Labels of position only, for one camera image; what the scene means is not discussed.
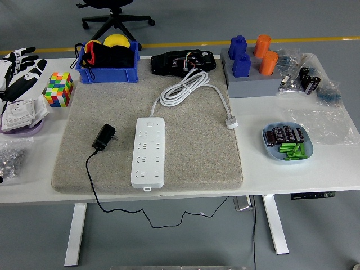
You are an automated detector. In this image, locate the black cylindrical capacitor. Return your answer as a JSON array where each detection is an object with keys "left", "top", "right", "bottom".
[
  {"left": 271, "top": 127, "right": 285, "bottom": 143},
  {"left": 264, "top": 130, "right": 278, "bottom": 147},
  {"left": 292, "top": 128, "right": 306, "bottom": 143},
  {"left": 282, "top": 125, "right": 295, "bottom": 141}
]

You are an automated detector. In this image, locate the bag of black capacitors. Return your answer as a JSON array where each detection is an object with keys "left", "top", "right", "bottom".
[{"left": 298, "top": 53, "right": 323, "bottom": 96}]

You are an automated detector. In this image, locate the black hanging cable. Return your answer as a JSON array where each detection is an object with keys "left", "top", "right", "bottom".
[{"left": 251, "top": 195, "right": 257, "bottom": 270}]

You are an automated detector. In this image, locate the black adapter cord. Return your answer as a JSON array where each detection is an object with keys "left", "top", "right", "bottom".
[{"left": 85, "top": 148, "right": 230, "bottom": 230}]

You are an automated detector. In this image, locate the purple plate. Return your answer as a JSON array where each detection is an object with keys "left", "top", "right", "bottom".
[{"left": 0, "top": 100, "right": 47, "bottom": 138}]

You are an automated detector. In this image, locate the clear empty plastic bag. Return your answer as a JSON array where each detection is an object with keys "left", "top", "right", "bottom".
[{"left": 282, "top": 106, "right": 359, "bottom": 146}]

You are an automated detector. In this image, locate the white power strip cord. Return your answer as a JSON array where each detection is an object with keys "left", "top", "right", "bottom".
[{"left": 148, "top": 70, "right": 233, "bottom": 119}]

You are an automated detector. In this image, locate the white three-pin plug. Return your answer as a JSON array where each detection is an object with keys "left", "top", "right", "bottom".
[{"left": 224, "top": 116, "right": 239, "bottom": 130}]

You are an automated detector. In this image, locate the black drawstring pouch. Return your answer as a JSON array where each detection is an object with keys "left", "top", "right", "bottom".
[{"left": 74, "top": 40, "right": 136, "bottom": 80}]

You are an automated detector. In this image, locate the black opened electronic device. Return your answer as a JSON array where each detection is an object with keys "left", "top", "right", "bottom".
[{"left": 150, "top": 49, "right": 217, "bottom": 77}]

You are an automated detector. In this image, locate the blue plastic block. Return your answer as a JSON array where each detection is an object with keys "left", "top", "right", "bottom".
[
  {"left": 228, "top": 35, "right": 248, "bottom": 60},
  {"left": 232, "top": 52, "right": 252, "bottom": 78}
]

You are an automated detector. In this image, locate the white table leg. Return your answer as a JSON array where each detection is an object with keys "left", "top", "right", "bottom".
[
  {"left": 64, "top": 202, "right": 88, "bottom": 267},
  {"left": 261, "top": 193, "right": 290, "bottom": 255}
]

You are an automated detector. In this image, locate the light blue plate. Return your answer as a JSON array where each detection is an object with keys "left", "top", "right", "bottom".
[{"left": 262, "top": 121, "right": 314, "bottom": 164}]

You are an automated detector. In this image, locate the silver bracket under table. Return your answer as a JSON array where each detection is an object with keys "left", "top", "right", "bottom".
[{"left": 232, "top": 196, "right": 253, "bottom": 212}]

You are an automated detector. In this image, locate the yellow ball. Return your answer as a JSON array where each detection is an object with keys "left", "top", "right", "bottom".
[{"left": 103, "top": 34, "right": 131, "bottom": 48}]

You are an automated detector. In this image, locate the black table control panel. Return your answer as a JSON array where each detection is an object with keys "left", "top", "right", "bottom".
[{"left": 290, "top": 191, "right": 337, "bottom": 200}]

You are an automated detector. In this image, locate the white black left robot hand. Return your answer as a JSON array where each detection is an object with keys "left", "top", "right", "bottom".
[{"left": 0, "top": 46, "right": 48, "bottom": 104}]

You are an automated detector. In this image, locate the bag of screws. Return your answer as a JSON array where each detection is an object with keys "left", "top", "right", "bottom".
[{"left": 0, "top": 137, "right": 34, "bottom": 186}]

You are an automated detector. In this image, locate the black office chair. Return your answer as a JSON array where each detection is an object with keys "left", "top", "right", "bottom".
[{"left": 75, "top": 0, "right": 156, "bottom": 43}]

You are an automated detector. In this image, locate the colourful puzzle cube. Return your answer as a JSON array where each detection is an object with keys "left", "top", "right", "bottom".
[{"left": 43, "top": 72, "right": 74, "bottom": 108}]

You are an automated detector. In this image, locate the orange cylinder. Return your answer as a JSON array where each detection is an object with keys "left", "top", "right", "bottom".
[
  {"left": 258, "top": 51, "right": 279, "bottom": 75},
  {"left": 253, "top": 34, "right": 272, "bottom": 58}
]

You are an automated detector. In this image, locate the grey block holder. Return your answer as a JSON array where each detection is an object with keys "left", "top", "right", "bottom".
[{"left": 219, "top": 47, "right": 283, "bottom": 98}]

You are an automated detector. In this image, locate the bag of blue resistors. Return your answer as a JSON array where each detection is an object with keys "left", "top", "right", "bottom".
[{"left": 277, "top": 47, "right": 302, "bottom": 74}]

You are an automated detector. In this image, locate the blue plastic bin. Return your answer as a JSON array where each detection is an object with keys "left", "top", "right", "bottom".
[{"left": 77, "top": 41, "right": 141, "bottom": 84}]

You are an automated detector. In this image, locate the white power strip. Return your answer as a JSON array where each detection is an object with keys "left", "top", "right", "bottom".
[{"left": 130, "top": 116, "right": 166, "bottom": 192}]

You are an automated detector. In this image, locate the grey-brown mat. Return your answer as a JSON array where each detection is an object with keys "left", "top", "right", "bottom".
[{"left": 50, "top": 56, "right": 244, "bottom": 195}]

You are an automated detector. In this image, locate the bag of blue components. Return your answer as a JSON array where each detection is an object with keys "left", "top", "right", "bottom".
[{"left": 316, "top": 80, "right": 343, "bottom": 107}]

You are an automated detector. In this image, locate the bag of small metal parts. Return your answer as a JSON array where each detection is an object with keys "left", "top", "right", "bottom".
[{"left": 277, "top": 71, "right": 306, "bottom": 93}]

